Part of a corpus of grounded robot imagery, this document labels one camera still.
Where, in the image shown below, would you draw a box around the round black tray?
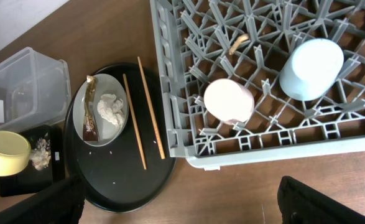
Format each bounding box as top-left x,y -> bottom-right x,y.
63,63 -> 176,213

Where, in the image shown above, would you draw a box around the clear plastic bin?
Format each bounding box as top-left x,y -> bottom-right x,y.
0,47 -> 72,133

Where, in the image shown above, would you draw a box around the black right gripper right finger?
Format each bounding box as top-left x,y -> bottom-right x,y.
277,175 -> 365,224

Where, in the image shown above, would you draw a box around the right wooden chopstick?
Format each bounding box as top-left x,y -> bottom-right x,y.
137,57 -> 165,159

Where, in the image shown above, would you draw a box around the yellow bowl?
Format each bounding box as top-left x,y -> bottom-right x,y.
0,131 -> 31,177

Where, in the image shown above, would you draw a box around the brown snack wrapper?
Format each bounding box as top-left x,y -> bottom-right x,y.
83,76 -> 99,142

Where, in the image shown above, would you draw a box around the grey dishwasher rack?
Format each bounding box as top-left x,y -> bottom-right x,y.
150,0 -> 365,170

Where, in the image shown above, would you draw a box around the food scrap in rack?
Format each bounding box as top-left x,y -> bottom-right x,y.
228,34 -> 249,55

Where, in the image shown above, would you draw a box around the blue cup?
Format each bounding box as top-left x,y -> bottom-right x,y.
279,39 -> 344,101

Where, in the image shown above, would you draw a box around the crumpled white napkin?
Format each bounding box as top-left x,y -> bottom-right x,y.
97,94 -> 125,128

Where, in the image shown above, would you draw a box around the black rectangular tray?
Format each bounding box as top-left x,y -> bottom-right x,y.
0,125 -> 65,197

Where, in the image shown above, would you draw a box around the pink cup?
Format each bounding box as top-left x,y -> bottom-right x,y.
203,78 -> 255,125

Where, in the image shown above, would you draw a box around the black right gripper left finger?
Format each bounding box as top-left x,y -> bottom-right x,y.
0,176 -> 85,224

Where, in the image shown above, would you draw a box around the grey plate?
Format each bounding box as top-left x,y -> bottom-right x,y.
87,73 -> 129,147

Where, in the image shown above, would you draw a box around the food scraps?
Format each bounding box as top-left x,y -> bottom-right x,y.
29,133 -> 51,171

